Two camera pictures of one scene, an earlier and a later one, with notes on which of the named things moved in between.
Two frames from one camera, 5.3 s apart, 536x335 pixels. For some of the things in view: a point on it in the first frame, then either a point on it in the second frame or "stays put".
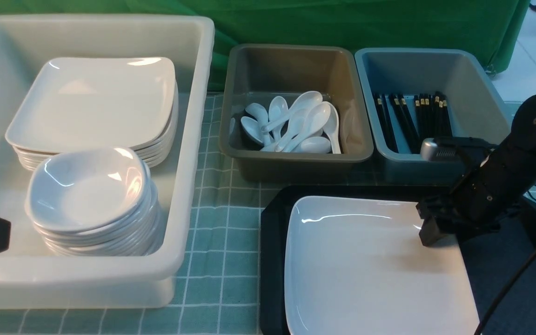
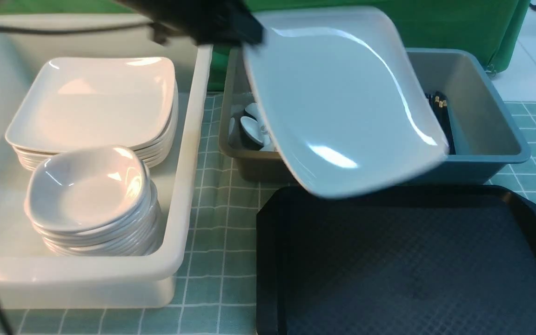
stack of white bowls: (96, 202) stays put
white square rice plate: (357, 266) -> (345, 99)
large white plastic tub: (6, 52) stays put
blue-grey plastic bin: (476, 108) stays put
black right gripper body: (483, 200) -> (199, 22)
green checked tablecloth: (220, 293) stays put
